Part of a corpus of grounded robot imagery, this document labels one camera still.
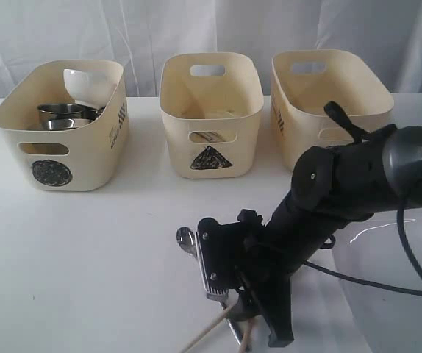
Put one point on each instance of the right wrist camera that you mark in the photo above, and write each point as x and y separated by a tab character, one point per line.
225	251

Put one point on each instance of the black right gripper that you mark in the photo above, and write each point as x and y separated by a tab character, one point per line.
274	251

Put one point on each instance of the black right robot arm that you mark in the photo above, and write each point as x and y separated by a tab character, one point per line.
330	188

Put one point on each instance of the steel mug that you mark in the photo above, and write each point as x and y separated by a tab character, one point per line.
56	111
91	113

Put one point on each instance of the cream bin with square mark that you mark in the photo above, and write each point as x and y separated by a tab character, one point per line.
303	82

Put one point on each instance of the steel fork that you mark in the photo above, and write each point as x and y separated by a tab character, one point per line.
211	137

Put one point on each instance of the cream bin with circle mark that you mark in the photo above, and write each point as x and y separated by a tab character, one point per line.
80	159

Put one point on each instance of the white plastic bowl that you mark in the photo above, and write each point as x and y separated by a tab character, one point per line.
90	88

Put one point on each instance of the steel spoon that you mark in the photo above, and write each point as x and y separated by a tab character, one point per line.
186	241

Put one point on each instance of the white square plate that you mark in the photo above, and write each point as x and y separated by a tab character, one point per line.
390	322

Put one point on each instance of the cream bin with triangle mark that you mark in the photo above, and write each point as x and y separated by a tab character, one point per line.
211	92

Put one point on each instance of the steel bowl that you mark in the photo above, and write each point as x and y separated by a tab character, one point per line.
66	124

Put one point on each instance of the white backdrop curtain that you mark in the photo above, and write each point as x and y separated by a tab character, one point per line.
142	35

